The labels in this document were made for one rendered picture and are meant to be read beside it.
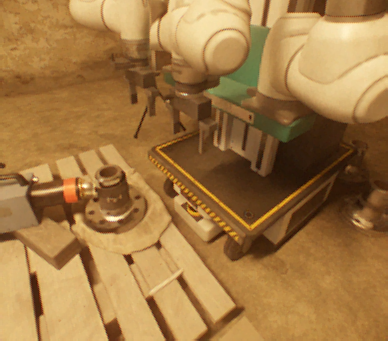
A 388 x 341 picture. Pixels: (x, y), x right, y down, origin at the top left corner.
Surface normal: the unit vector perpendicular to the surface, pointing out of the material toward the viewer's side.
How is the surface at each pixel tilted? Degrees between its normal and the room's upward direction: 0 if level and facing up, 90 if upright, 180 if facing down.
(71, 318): 0
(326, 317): 0
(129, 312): 0
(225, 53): 98
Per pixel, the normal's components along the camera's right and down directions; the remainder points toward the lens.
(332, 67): -0.84, 0.22
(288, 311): 0.03, -0.83
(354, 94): -0.65, 0.32
